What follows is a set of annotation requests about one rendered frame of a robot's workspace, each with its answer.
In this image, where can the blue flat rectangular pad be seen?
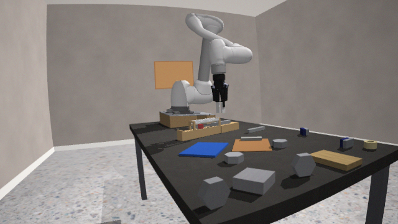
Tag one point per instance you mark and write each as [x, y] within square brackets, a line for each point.
[204, 149]

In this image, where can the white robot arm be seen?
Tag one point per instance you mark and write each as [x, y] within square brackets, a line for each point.
[215, 53]

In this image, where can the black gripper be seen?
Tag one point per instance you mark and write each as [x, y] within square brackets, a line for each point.
[219, 89]

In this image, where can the beige roll of masking tape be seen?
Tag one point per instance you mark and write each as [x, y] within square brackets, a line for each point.
[369, 144]

